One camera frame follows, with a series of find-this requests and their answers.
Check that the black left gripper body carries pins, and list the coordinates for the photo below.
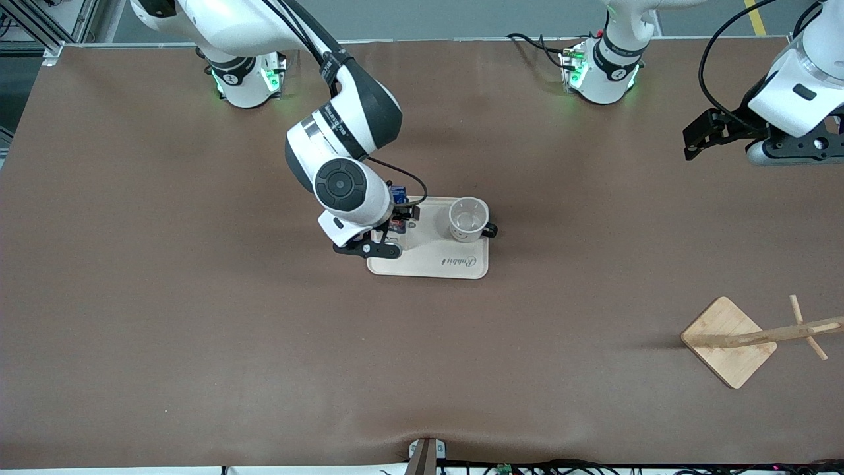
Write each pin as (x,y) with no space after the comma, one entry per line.
(737,125)

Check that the blue white milk carton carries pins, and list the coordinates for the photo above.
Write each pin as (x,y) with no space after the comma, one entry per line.
(397,194)

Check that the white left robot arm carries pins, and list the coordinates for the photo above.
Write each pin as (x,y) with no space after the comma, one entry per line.
(808,86)

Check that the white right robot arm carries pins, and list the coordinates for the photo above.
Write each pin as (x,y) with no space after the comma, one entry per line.
(343,132)

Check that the cream tray with rabbit print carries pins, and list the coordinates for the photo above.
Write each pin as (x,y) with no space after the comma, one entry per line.
(435,260)

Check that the brown table cover mat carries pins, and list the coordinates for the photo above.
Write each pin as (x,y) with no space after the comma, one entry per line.
(422,363)

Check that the wooden mug stand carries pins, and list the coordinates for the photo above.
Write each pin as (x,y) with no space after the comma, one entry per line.
(725,336)

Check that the aluminium frame profile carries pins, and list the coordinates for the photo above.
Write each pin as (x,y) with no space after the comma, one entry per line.
(33,23)

